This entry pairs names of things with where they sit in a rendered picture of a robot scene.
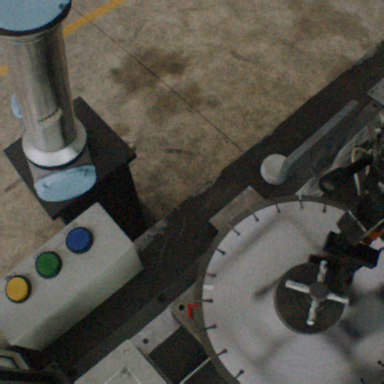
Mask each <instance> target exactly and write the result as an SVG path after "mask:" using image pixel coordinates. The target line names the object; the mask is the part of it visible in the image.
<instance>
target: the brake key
mask: <svg viewBox="0 0 384 384"><path fill-rule="evenodd" d="M68 244H69V246H70V248H71V249H72V250H74V251H82V250H84V249H86V248H87V246H89V244H90V235H89V234H88V232H87V231H85V230H83V229H76V228H75V229H74V230H72V231H71V232H70V233H69V234H68Z"/></svg>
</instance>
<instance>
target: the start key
mask: <svg viewBox="0 0 384 384"><path fill-rule="evenodd" d="M37 260H38V261H37V269H38V271H39V272H40V273H41V274H42V275H44V276H51V275H52V274H53V275H54V274H55V273H56V272H57V270H58V268H59V265H60V262H59V259H58V258H57V257H56V256H54V255H53V254H51V253H43V254H42V255H41V256H40V257H39V258H38V259H37Z"/></svg>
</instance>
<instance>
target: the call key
mask: <svg viewBox="0 0 384 384"><path fill-rule="evenodd" d="M28 288H29V286H28V284H27V282H26V281H25V280H24V279H22V278H20V277H16V278H12V279H11V280H10V282H8V283H7V287H6V293H7V294H8V296H9V297H10V298H12V299H13V300H16V301H19V300H23V298H25V297H26V295H27V294H28Z"/></svg>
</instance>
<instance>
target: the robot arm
mask: <svg viewBox="0 0 384 384"><path fill-rule="evenodd" d="M71 5H72V0H0V41H1V45H2V49H3V53H4V57H5V61H6V63H7V67H8V71H9V75H10V78H11V82H12V83H13V85H12V86H13V88H14V93H13V96H12V99H11V106H12V112H13V113H14V114H15V115H14V116H16V117H18V118H17V119H18V121H19V123H20V127H21V130H22V136H23V139H22V145H23V148H24V153H25V155H26V157H27V162H28V164H29V165H30V168H31V174H32V176H33V179H34V182H35V185H34V186H35V189H36V191H37V193H38V195H39V196H40V197H41V198H42V199H45V200H47V201H62V200H66V199H70V198H75V197H78V196H80V195H81V194H83V193H85V192H86V191H87V190H89V189H90V187H91V186H92V185H93V184H94V183H95V181H96V173H95V167H94V166H93V165H92V159H93V156H94V153H95V140H94V138H93V135H92V134H91V133H90V131H89V129H88V128H87V127H86V126H85V125H84V124H83V125H82V123H81V122H80V121H79V120H78V118H77V116H76V113H75V110H74V108H73V100H72V95H71V86H70V81H69V73H68V68H67V67H68V64H67V60H66V51H65V43H64V35H63V27H62V22H63V21H64V20H65V19H66V18H67V17H68V15H69V14H70V11H71Z"/></svg>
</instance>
